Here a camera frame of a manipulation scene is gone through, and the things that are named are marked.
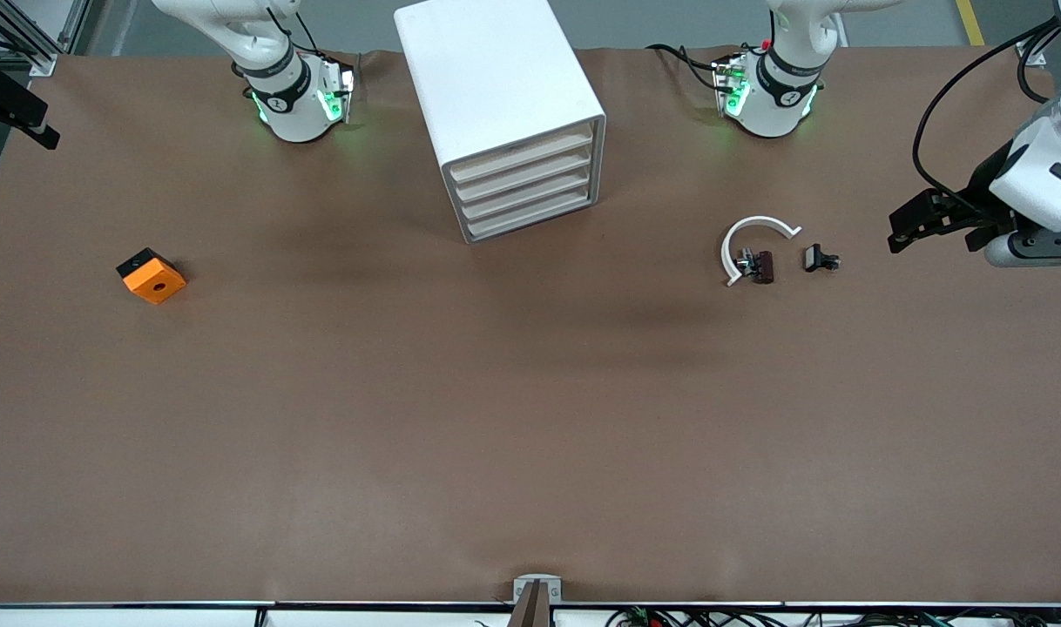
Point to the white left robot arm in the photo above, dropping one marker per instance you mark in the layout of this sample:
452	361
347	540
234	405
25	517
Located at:
766	117

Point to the white drawer cabinet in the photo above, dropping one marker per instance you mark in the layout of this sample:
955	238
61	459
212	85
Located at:
487	78

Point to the orange button enclosure box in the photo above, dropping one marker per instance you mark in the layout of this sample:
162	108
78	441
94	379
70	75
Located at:
156	283

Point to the aluminium frame profile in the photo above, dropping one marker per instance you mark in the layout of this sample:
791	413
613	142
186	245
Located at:
1031	54
25	43

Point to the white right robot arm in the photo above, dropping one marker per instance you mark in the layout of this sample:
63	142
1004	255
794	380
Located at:
300	122

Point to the yellow floor tape strip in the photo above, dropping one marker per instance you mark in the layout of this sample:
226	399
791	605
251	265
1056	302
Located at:
970	22

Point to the small black electrical component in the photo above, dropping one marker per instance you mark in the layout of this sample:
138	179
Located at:
816	258

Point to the brown table cover sheet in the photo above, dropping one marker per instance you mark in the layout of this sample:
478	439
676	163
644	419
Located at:
530	435

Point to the white beige cabinet drawer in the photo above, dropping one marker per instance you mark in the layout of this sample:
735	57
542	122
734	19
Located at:
526	193
523	175
530	212

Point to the grey mount bracket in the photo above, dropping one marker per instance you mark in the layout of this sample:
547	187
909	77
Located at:
537	585

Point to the white curved plastic piece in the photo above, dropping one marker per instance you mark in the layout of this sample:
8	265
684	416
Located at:
761	221

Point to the white rectangular tray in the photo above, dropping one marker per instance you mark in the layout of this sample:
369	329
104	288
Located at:
522	156

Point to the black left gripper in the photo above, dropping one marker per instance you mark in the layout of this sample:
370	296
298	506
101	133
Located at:
986	185

